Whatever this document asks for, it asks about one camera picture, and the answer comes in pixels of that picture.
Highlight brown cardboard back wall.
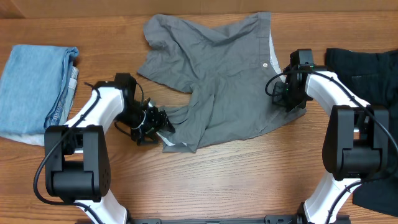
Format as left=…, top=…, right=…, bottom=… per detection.
left=1, top=0, right=397, bottom=19

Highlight grey shorts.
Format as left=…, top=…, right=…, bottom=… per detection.
left=138, top=12, right=305, bottom=152

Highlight folded blue jeans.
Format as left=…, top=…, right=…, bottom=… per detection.
left=1, top=45, right=79, bottom=134

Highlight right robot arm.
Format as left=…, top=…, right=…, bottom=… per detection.
left=264, top=49, right=397, bottom=224

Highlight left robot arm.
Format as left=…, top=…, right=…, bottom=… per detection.
left=34, top=73, right=175, bottom=223

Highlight black shorts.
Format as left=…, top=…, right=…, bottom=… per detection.
left=325, top=48, right=397, bottom=217

